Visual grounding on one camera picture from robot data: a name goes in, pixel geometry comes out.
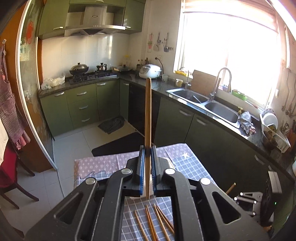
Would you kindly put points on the crumpled dish rag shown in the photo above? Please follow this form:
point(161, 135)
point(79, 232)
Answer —
point(246, 123)

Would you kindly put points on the white dish rack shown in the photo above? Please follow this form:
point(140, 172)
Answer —
point(269, 123)

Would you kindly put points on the green lower cabinets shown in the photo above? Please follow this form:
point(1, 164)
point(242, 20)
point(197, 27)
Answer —
point(227, 153)

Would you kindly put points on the black frying pan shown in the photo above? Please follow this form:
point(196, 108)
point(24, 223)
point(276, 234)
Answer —
point(122, 69)

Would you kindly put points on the steel double sink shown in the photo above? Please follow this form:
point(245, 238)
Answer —
point(213, 107)

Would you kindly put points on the red checked apron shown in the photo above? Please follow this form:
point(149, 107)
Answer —
point(11, 117)

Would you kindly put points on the black wok with lid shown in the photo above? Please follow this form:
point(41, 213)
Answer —
point(79, 69)

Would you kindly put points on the gas stove top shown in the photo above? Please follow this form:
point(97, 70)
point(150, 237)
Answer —
point(97, 75)

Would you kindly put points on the white plastic bag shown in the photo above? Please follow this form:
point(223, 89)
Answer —
point(49, 83)

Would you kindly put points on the green upper cabinets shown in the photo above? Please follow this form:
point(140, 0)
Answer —
point(54, 14)

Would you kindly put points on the red wooden chair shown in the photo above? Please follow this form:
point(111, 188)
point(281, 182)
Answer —
point(9, 174)

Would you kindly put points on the steel range hood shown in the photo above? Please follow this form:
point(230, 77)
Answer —
point(93, 19)

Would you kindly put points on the dark floor mat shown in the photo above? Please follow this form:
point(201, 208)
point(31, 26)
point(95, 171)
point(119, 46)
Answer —
point(110, 126)

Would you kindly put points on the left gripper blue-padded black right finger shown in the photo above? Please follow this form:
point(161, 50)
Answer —
point(160, 187)

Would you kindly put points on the blue checked tablecloth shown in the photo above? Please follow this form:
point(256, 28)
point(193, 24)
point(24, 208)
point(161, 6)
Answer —
point(102, 167)

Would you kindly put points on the white plastic utensil holder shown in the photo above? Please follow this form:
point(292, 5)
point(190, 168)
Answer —
point(171, 165)

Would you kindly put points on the small black pot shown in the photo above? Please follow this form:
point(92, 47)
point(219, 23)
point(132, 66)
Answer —
point(102, 67)

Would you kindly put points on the brown wooden chopstick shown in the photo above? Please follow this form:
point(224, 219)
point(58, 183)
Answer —
point(231, 188)
point(166, 220)
point(140, 226)
point(150, 223)
point(161, 223)
point(153, 228)
point(148, 131)

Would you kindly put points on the white rice cooker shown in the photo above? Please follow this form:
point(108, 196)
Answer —
point(150, 71)

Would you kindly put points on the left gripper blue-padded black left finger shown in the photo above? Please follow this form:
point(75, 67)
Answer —
point(135, 185)

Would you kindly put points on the wooden cutting board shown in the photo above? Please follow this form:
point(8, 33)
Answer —
point(202, 83)

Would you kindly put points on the green cabinets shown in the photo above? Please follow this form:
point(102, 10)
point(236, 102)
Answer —
point(227, 153)
point(54, 14)

